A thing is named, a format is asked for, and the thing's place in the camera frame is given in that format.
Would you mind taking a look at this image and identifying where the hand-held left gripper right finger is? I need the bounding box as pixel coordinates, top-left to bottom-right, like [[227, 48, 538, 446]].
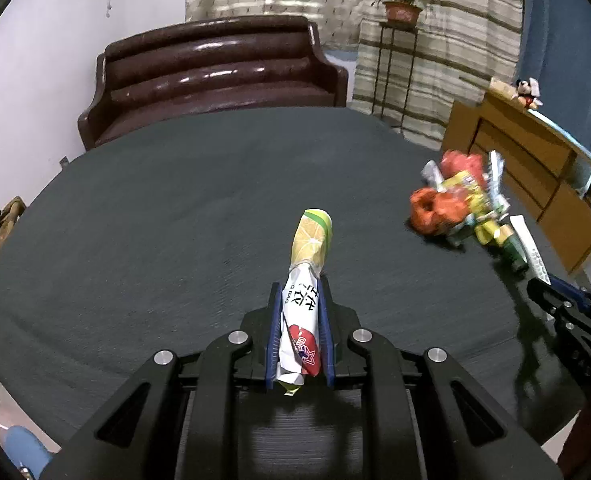
[[319, 279, 563, 480]]

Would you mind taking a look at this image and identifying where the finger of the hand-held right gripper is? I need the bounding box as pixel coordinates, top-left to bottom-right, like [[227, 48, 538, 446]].
[[527, 277, 591, 396], [548, 274, 591, 321]]

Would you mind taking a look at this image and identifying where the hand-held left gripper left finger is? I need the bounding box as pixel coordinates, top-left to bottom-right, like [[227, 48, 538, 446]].
[[40, 282, 283, 480]]

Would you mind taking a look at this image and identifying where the lemon print white wrapper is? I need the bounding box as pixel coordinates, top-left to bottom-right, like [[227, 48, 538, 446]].
[[275, 208, 334, 397]]

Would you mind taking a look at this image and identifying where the green white wrapper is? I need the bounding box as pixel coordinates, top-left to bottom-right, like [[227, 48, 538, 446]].
[[500, 214, 552, 285]]

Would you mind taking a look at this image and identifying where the wooden cabinet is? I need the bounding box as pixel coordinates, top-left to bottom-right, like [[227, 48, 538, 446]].
[[440, 87, 591, 276]]

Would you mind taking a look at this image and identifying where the yellow wrapper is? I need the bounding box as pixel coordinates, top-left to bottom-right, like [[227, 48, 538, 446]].
[[440, 171, 492, 213]]

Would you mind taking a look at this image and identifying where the orange plastic bag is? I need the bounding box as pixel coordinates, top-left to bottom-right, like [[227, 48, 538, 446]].
[[439, 150, 483, 178], [408, 187, 471, 236]]

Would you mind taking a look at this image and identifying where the dark table cloth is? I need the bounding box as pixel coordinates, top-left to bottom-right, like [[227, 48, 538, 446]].
[[0, 106, 591, 461]]

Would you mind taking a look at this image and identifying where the mouse plush toy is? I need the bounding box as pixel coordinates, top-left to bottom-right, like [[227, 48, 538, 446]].
[[511, 78, 544, 110]]

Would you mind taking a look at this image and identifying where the flat cardboard box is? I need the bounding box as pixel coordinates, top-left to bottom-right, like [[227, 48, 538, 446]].
[[489, 78, 519, 101]]

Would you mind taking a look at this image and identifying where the blue curtain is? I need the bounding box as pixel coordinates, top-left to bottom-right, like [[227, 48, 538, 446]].
[[515, 0, 591, 176]]

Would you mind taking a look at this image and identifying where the blue cloth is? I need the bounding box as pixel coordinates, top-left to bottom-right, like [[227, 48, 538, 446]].
[[4, 426, 52, 478]]

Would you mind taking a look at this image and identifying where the brown leather sofa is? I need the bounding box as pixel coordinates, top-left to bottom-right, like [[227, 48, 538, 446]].
[[78, 16, 349, 151]]

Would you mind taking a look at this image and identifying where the striped beige curtain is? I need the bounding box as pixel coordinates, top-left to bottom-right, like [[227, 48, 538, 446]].
[[351, 0, 525, 151]]

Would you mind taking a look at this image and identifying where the wooden chair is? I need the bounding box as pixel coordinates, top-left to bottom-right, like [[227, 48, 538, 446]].
[[0, 197, 26, 296]]

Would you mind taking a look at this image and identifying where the black metal plant stand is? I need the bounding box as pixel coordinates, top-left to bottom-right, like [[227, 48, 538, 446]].
[[373, 21, 419, 133]]

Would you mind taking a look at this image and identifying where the potted plant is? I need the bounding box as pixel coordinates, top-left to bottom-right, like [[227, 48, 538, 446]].
[[370, 0, 425, 29]]

